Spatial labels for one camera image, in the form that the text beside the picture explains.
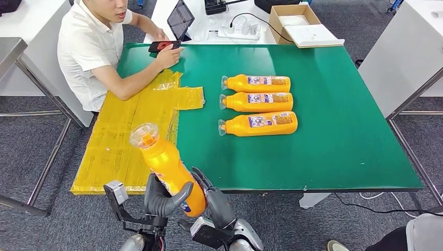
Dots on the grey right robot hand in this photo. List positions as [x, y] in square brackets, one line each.
[219, 208]

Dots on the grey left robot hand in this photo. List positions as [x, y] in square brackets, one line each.
[155, 204]

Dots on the orange detergent bottle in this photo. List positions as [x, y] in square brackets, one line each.
[239, 126]
[240, 84]
[166, 162]
[240, 104]

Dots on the dark smartphone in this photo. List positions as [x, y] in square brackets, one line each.
[164, 46]

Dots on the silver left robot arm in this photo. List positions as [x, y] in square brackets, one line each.
[133, 244]

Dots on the yellow taped cardboard sheet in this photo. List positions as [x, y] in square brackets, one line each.
[114, 145]

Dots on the white table foot plate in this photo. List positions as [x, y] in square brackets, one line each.
[311, 201]

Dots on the green table mat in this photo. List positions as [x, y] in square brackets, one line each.
[339, 111]

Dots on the white power strip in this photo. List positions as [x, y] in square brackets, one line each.
[239, 35]

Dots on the black tablet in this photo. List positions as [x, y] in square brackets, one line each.
[180, 19]

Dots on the brown cardboard box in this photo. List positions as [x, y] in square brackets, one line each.
[276, 27]

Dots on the white desk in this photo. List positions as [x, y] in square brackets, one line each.
[162, 14]

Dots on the white box lid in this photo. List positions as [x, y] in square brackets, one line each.
[315, 35]

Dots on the black radio device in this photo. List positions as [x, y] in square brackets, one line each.
[214, 6]

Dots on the black bag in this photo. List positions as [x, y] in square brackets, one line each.
[8, 5]
[273, 4]

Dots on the steel table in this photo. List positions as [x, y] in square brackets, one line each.
[10, 52]

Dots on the white cabinet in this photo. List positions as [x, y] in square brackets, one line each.
[405, 48]
[34, 27]

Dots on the blue wheeled cart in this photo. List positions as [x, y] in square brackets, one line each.
[395, 4]

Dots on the white paper roll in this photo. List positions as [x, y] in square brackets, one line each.
[436, 14]

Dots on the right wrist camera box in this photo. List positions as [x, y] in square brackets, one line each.
[207, 235]

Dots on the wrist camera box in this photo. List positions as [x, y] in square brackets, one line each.
[117, 192]
[207, 235]

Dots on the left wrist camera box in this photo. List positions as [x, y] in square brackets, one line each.
[117, 192]

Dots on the steel table frame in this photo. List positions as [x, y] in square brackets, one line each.
[415, 93]

